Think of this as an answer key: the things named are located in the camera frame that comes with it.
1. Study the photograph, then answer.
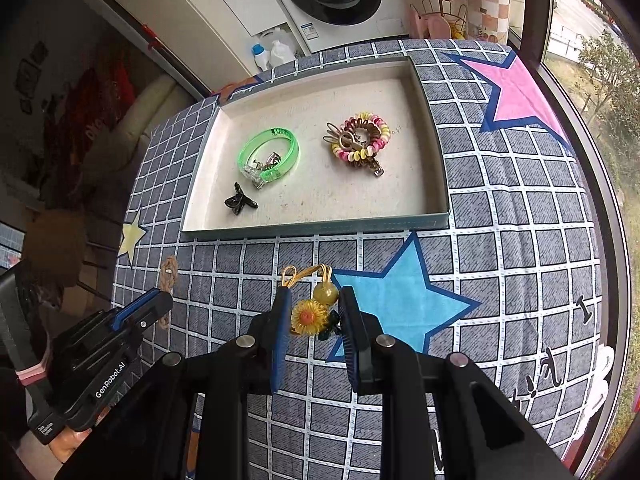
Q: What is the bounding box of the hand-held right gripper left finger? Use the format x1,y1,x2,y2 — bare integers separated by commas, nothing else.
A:
55,287,294,480

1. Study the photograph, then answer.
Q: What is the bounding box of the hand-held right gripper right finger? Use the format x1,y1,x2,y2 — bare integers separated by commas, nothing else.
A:
339,284,576,480

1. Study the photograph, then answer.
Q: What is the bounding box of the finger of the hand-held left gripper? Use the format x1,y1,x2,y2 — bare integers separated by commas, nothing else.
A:
106,287,175,335

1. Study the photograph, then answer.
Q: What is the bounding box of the yellow beaded hair tie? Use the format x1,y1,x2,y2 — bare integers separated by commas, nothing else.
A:
279,263,346,341

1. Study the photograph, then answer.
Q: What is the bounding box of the brown braided hair tie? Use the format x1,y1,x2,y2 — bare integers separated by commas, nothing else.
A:
158,254,180,331

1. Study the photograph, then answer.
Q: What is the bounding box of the green jewelry tray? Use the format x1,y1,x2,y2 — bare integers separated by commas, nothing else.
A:
179,54,452,241

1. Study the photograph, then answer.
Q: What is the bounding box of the green translucent bangle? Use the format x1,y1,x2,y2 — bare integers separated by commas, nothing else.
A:
237,128,301,185

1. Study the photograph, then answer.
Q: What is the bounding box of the multicolour spiral hair tie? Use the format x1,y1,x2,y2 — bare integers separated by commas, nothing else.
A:
329,112,391,161

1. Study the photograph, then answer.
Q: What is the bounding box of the beige rabbit hair clip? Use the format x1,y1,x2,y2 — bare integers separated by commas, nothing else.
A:
324,121,361,154

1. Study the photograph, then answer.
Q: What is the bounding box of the black claw hair clip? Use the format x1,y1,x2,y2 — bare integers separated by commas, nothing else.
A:
223,182,260,216

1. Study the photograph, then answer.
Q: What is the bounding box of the grid blanket with stars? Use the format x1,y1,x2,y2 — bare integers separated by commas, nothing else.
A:
112,37,617,480

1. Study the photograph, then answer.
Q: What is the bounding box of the beige sofa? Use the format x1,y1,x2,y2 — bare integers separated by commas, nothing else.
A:
112,72,212,157

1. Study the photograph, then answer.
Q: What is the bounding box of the white detergent jug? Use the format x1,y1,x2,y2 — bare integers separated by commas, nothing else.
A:
269,37,297,67

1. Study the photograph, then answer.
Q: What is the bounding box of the white washing machine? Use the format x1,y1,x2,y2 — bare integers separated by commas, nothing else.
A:
250,0,442,57

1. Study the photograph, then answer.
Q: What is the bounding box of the dark window frame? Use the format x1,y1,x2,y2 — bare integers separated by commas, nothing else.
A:
515,0,640,480

